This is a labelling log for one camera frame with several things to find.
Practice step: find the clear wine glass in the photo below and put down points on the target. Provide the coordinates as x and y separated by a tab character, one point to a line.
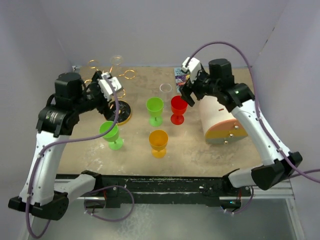
165	90
116	60

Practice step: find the green wine glass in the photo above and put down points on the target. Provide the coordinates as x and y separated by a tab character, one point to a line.
115	142
155	107

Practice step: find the clear wine glass back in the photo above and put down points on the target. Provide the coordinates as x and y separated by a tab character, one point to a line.
165	90

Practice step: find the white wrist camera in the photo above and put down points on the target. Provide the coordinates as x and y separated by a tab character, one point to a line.
191	66
109	85

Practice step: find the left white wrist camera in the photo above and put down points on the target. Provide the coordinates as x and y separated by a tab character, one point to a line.
109	85

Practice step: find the red wine glass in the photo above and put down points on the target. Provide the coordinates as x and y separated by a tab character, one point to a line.
178	108

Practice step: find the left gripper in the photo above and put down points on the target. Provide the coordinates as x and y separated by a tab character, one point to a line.
104	109

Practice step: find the green wine glass front left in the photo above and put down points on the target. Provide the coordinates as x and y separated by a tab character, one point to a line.
115	142

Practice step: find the clear wine glass front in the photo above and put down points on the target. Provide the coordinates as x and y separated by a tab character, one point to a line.
116	60

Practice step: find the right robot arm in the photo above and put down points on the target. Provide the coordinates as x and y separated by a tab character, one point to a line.
277	160

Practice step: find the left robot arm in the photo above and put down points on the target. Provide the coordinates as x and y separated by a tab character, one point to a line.
56	121

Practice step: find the gold wine glass rack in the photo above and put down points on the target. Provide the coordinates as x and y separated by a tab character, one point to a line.
125	111

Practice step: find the white round drawer box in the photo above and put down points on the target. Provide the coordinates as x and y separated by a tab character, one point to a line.
218	125

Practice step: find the black base frame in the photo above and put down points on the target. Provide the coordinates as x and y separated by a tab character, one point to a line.
167	190

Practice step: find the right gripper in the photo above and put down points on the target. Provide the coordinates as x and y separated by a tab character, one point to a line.
187	90

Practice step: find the green wine glass centre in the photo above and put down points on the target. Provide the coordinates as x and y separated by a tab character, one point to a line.
155	107

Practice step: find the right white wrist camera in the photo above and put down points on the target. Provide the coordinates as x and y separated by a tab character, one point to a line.
191	66

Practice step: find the blue treehouse book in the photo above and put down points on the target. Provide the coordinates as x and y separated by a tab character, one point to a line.
180	78

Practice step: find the orange wine glass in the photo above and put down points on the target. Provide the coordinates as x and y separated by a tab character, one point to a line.
158	140

